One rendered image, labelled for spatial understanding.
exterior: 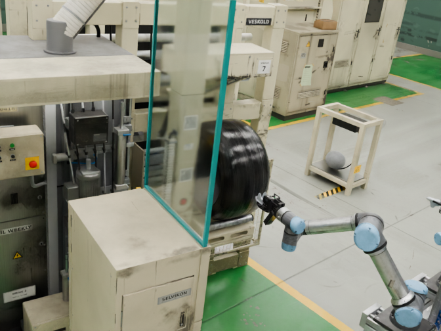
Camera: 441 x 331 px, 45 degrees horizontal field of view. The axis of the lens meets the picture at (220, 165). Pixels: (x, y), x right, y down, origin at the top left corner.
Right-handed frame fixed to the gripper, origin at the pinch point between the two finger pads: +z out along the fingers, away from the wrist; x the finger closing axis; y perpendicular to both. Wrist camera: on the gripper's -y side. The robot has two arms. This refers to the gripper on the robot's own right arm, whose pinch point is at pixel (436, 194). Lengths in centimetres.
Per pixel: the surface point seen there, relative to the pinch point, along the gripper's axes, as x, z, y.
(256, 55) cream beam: -102, 45, -85
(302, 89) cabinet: 102, 422, 77
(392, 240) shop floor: 52, 106, 114
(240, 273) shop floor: -103, 76, 93
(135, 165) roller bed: -177, 49, -25
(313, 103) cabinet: 126, 435, 105
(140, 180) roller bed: -176, 42, -17
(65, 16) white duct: -204, 17, -119
